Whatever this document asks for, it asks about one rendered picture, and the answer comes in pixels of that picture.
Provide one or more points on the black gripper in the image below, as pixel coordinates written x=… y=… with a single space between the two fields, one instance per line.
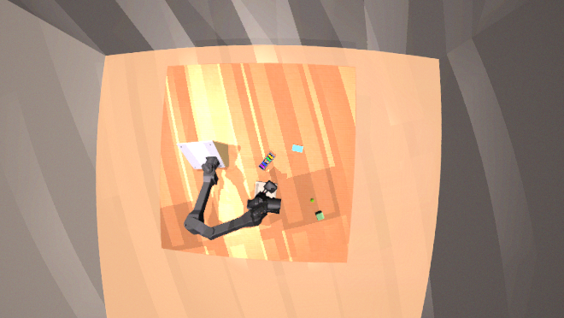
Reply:
x=269 y=187

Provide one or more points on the small green cube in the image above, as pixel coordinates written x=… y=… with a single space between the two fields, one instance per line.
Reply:
x=319 y=215

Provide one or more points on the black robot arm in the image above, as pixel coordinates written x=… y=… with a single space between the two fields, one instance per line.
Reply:
x=194 y=222

